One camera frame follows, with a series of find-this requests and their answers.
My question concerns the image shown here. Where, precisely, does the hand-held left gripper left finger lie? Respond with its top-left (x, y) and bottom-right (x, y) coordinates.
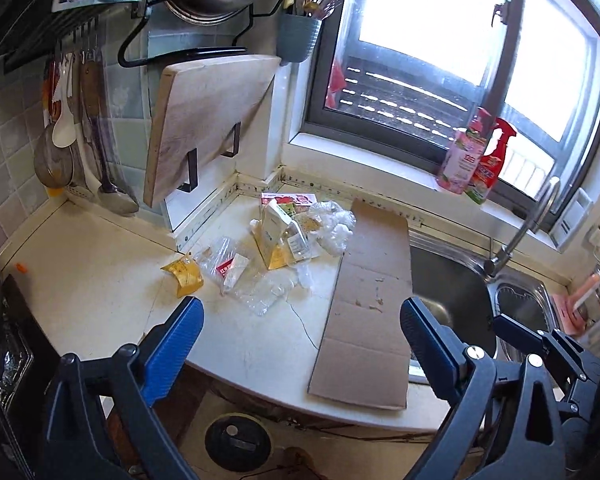
top-left (40, 296), bottom-right (206, 480)

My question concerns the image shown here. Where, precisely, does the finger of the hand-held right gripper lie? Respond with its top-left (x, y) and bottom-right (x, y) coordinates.
top-left (492, 313), bottom-right (600, 406)

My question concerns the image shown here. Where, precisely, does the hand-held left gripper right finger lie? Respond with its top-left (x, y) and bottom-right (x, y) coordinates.
top-left (400, 296), bottom-right (588, 480)

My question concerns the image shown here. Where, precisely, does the clear plastic tray red label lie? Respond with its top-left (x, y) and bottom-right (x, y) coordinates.
top-left (195, 236), bottom-right (313, 317)

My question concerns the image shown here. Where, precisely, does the round black trash bin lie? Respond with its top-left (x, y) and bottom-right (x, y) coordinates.
top-left (204, 412), bottom-right (272, 473)

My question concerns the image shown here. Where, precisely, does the white crinkled plastic bag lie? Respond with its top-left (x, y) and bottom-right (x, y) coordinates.
top-left (320, 222), bottom-right (357, 257)

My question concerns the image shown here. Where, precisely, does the red printed carton box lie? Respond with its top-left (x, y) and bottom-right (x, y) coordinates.
top-left (260, 191), bottom-right (317, 208)

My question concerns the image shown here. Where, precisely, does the brown wooden cabinet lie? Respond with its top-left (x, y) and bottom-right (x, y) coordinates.
top-left (102, 360), bottom-right (216, 461)

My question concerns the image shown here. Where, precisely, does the pink dish cloth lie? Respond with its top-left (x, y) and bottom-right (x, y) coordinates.
top-left (552, 270), bottom-right (600, 336)

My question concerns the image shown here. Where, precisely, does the yellow snack wrapper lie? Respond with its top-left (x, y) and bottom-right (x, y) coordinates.
top-left (160, 255), bottom-right (205, 300)

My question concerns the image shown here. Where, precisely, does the flat cardboard sheet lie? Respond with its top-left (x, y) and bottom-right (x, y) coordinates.
top-left (307, 197), bottom-right (413, 411)

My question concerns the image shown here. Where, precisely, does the steel sink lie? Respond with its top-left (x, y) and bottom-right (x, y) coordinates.
top-left (409, 230), bottom-right (561, 386)

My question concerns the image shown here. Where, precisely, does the steel faucet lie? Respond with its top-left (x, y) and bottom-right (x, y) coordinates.
top-left (482, 176), bottom-right (563, 281)

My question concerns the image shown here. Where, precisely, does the white and yellow carton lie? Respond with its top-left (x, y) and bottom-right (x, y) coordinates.
top-left (251, 201), bottom-right (303, 272)

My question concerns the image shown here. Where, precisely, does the black glass cooktop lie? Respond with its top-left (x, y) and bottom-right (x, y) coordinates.
top-left (0, 272), bottom-right (63, 461)

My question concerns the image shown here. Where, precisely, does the small white food bag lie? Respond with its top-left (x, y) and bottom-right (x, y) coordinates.
top-left (285, 220), bottom-right (321, 263)

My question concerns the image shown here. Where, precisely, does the red spray bottle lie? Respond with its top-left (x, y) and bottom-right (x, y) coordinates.
top-left (467, 117), bottom-right (517, 206)

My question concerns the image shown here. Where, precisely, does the pink detergent bottle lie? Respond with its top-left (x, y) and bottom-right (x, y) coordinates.
top-left (436, 107), bottom-right (496, 196)

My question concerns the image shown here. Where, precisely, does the metal mesh strainer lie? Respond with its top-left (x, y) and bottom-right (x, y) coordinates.
top-left (34, 125), bottom-right (76, 188)

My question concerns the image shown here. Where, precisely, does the wooden cutting board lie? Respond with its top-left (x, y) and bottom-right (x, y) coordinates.
top-left (143, 54), bottom-right (282, 208)

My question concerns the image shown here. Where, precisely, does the white rice spoon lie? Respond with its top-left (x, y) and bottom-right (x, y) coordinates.
top-left (51, 52), bottom-right (77, 148)

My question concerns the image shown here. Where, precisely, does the red paper decoration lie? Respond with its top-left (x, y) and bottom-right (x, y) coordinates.
top-left (327, 57), bottom-right (350, 108)

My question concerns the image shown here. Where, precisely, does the red and orange utensil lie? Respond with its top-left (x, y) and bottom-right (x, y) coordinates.
top-left (41, 57), bottom-right (61, 127)

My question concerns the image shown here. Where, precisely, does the white wall outlet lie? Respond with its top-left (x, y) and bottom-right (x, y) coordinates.
top-left (550, 187), bottom-right (593, 251)

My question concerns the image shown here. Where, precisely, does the steel ladle wooden handle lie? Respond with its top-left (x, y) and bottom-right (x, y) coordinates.
top-left (82, 57), bottom-right (140, 215)

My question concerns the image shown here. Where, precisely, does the black wire wall rack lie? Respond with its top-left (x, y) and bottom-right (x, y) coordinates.
top-left (117, 0), bottom-right (303, 193)

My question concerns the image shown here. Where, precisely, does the grey window frame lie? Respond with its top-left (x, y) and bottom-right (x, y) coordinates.
top-left (300, 0), bottom-right (600, 233)

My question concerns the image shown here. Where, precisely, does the black hook rail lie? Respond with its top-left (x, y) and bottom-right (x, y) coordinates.
top-left (2, 10), bottom-right (101, 72)

